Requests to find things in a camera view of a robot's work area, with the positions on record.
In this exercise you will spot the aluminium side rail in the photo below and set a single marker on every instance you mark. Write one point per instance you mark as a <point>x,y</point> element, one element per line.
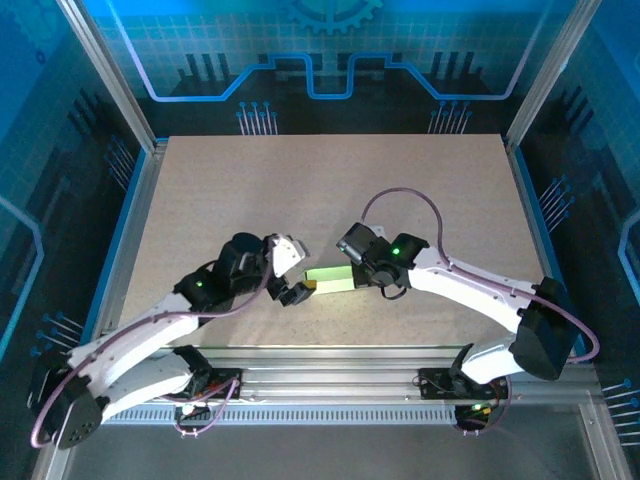
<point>132,250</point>

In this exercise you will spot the pale green paper box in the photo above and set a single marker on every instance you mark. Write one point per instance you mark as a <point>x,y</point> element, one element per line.
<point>330,280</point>

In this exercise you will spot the aluminium enclosure post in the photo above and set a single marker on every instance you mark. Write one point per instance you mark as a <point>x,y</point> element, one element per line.
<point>550,75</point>
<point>110,75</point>

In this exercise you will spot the blue table edge strip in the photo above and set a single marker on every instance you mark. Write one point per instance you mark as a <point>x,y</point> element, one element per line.
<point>116,250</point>

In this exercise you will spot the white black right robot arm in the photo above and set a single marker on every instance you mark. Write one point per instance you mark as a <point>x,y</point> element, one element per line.
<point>475,295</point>

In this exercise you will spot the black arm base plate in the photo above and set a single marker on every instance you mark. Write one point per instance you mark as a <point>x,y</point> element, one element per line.
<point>220,375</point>
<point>430,385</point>

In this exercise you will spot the aluminium frame rail wide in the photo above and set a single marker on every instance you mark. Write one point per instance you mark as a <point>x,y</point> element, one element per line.
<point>325,375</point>

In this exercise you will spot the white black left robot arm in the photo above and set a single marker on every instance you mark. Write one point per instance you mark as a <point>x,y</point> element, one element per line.
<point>140,325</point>

